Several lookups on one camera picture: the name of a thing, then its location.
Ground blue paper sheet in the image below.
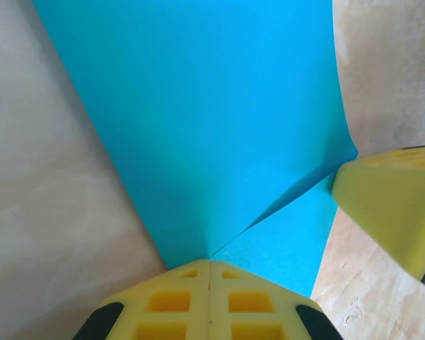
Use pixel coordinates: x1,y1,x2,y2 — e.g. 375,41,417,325
31,0,359,299

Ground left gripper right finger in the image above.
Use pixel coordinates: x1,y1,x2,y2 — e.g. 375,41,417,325
208,260,341,340

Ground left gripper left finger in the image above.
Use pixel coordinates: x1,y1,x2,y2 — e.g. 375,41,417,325
73,259,210,340

